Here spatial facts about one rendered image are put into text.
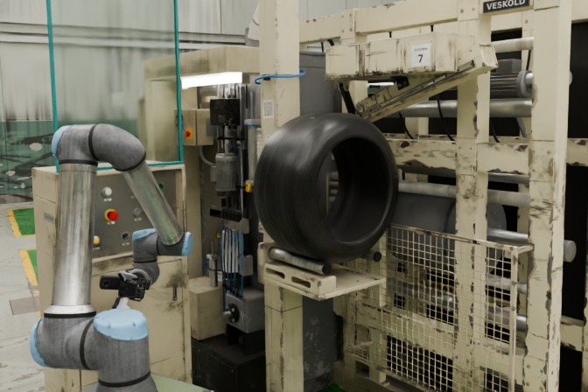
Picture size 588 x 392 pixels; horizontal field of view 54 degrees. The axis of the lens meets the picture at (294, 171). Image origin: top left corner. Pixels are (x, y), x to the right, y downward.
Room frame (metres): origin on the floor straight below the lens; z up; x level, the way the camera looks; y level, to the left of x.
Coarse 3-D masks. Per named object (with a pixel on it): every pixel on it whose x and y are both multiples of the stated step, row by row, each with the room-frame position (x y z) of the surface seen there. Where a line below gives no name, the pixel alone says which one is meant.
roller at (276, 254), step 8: (272, 248) 2.41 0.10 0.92; (272, 256) 2.38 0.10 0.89; (280, 256) 2.34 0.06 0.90; (288, 256) 2.30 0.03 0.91; (296, 256) 2.27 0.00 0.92; (304, 256) 2.26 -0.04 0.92; (296, 264) 2.26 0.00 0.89; (304, 264) 2.22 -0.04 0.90; (312, 264) 2.18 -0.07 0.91; (320, 264) 2.16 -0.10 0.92; (328, 264) 2.15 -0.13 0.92; (320, 272) 2.15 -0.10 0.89; (328, 272) 2.15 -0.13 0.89
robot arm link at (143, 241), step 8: (136, 232) 2.19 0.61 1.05; (144, 232) 2.18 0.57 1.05; (152, 232) 2.19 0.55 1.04; (136, 240) 2.17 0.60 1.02; (144, 240) 2.17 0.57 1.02; (152, 240) 2.17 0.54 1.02; (136, 248) 2.17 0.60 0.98; (144, 248) 2.17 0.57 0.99; (152, 248) 2.16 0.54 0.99; (136, 256) 2.17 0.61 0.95; (144, 256) 2.17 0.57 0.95; (152, 256) 2.18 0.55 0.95
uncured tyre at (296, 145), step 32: (288, 128) 2.27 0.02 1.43; (320, 128) 2.16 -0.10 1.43; (352, 128) 2.22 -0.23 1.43; (288, 160) 2.12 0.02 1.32; (320, 160) 2.11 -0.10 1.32; (352, 160) 2.59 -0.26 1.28; (384, 160) 2.35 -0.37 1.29; (256, 192) 2.22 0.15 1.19; (288, 192) 2.08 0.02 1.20; (352, 192) 2.60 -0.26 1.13; (384, 192) 2.48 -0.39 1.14; (288, 224) 2.11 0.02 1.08; (320, 224) 2.11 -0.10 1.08; (352, 224) 2.53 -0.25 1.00; (384, 224) 2.33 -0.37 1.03; (320, 256) 2.16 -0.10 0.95; (352, 256) 2.23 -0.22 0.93
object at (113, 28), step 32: (64, 0) 2.30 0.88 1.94; (96, 0) 2.38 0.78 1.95; (128, 0) 2.47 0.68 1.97; (160, 0) 2.56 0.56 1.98; (64, 32) 2.30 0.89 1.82; (96, 32) 2.38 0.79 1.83; (128, 32) 2.46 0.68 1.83; (160, 32) 2.56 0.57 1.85; (64, 64) 2.30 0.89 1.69; (96, 64) 2.38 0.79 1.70; (128, 64) 2.46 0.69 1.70; (160, 64) 2.55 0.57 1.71; (64, 96) 2.29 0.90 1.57; (96, 96) 2.37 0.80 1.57; (128, 96) 2.46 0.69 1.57; (160, 96) 2.55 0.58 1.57; (128, 128) 2.45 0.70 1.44; (160, 128) 2.54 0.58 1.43; (160, 160) 2.54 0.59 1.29
